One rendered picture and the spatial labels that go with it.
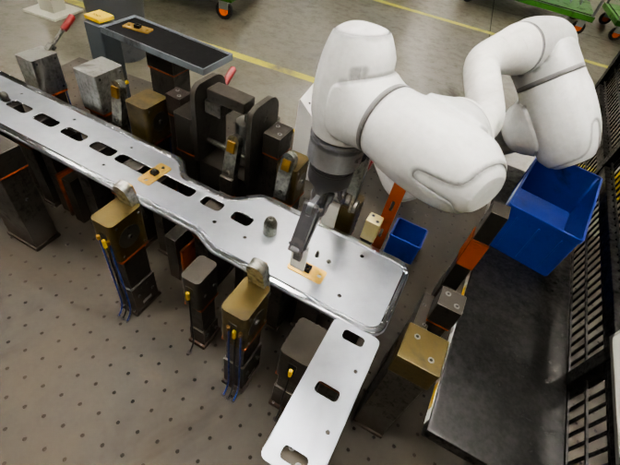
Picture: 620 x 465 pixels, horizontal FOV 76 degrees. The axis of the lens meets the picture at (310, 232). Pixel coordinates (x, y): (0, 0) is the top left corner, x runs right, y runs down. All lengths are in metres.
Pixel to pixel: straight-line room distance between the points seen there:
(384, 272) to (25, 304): 0.93
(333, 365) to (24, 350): 0.77
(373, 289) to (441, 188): 0.45
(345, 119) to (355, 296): 0.44
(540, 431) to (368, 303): 0.37
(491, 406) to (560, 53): 0.69
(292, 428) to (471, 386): 0.33
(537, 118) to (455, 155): 0.55
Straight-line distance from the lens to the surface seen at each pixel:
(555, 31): 1.00
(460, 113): 0.51
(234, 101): 1.01
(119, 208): 0.94
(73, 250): 1.36
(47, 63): 1.53
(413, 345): 0.77
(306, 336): 0.81
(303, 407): 0.73
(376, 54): 0.54
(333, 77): 0.54
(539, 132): 1.01
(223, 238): 0.92
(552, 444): 0.85
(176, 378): 1.08
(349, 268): 0.90
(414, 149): 0.47
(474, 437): 0.78
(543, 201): 1.31
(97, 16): 1.51
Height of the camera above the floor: 1.69
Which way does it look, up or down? 46 degrees down
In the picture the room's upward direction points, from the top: 13 degrees clockwise
